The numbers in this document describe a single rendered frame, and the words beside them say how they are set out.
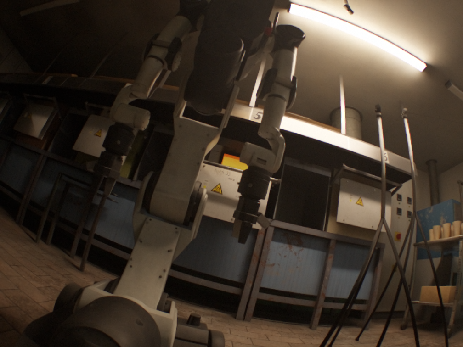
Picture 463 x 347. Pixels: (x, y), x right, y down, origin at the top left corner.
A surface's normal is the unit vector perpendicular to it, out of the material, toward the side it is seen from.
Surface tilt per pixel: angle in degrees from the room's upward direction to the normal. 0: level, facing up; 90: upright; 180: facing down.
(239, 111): 80
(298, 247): 90
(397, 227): 90
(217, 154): 90
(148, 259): 60
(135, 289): 46
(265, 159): 101
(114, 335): 33
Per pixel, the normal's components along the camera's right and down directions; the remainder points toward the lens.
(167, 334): 0.29, -0.58
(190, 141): 0.17, -0.14
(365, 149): 0.11, -0.50
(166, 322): 0.32, -0.73
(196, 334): 0.33, -0.85
